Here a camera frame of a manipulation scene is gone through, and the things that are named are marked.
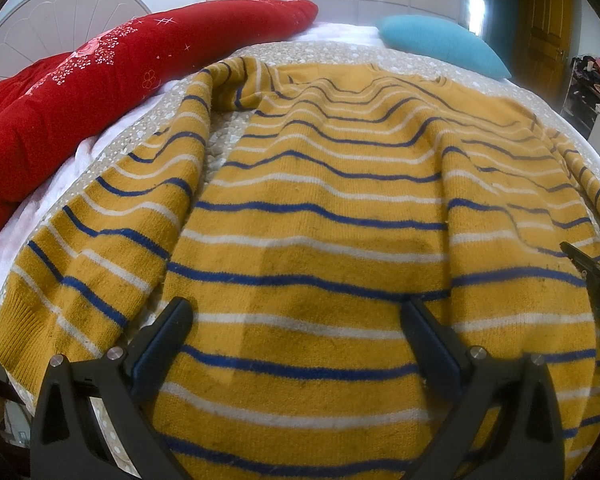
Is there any cluttered storage shelf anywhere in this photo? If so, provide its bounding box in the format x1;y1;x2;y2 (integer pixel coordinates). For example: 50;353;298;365
560;55;600;155

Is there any brown wooden door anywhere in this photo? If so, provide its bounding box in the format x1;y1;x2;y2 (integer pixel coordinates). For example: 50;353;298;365
512;0;573;106

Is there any white round headboard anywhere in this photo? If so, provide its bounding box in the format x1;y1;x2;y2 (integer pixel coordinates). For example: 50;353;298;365
0;0;150;81

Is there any red embroidered quilt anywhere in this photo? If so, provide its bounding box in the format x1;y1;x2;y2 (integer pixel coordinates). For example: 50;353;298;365
0;0;318;232

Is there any yellow striped knit sweater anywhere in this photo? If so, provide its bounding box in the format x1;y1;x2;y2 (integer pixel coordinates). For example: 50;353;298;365
0;55;600;480

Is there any teal pillow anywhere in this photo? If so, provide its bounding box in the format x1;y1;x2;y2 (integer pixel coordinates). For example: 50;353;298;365
377;14;512;79

